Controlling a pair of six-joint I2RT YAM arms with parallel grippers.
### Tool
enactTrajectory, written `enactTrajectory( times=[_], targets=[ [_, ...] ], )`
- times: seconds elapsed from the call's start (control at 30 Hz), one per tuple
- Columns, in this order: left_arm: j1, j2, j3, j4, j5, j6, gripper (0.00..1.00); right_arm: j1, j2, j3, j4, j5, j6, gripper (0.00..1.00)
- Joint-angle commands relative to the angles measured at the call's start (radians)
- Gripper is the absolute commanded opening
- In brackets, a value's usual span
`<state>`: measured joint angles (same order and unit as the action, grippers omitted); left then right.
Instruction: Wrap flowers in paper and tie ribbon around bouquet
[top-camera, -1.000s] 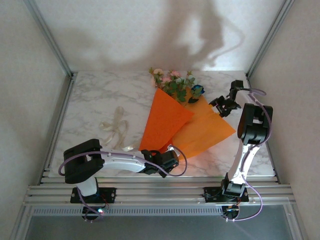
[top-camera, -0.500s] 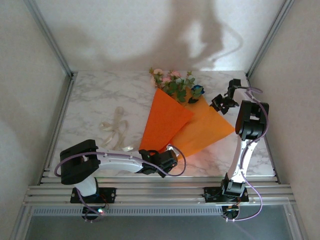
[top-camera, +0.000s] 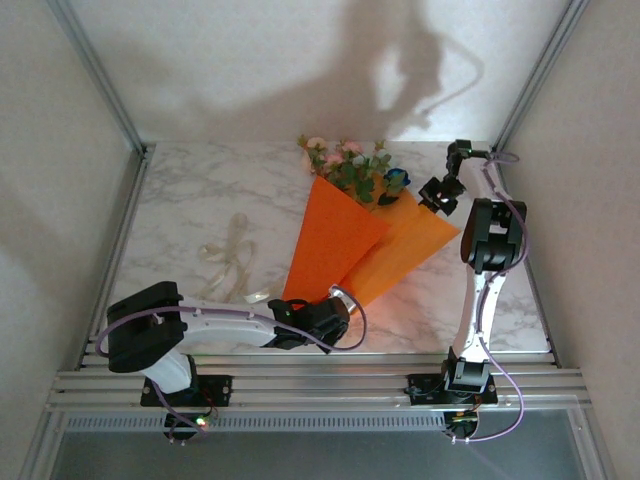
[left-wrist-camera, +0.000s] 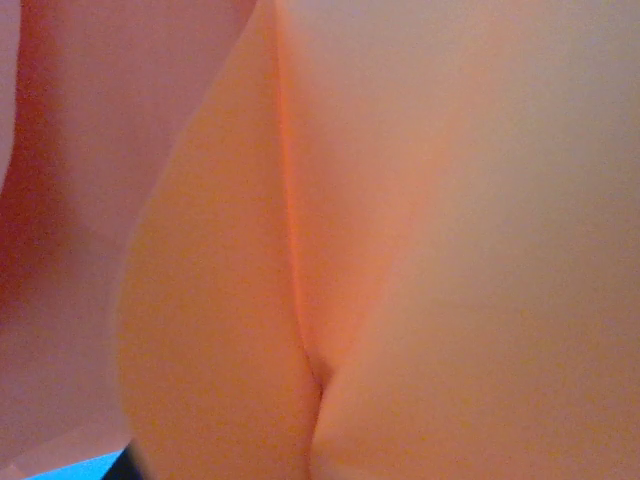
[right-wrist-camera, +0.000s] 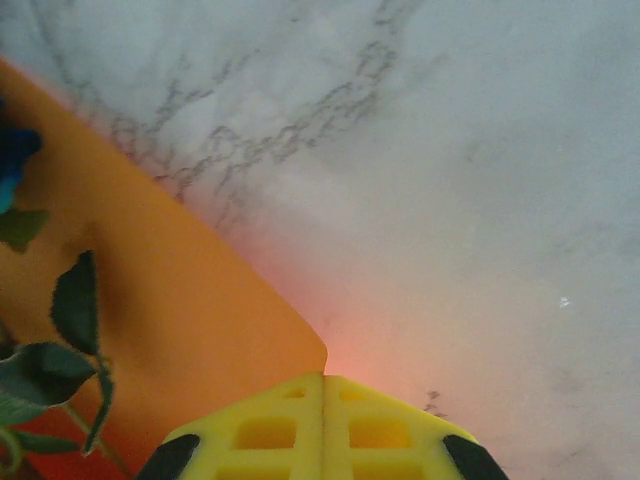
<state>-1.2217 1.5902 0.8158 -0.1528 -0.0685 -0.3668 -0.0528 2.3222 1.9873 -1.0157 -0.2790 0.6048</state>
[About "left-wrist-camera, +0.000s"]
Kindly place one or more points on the orange wrapping paper sheet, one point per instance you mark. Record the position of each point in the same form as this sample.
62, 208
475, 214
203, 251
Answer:
350, 225

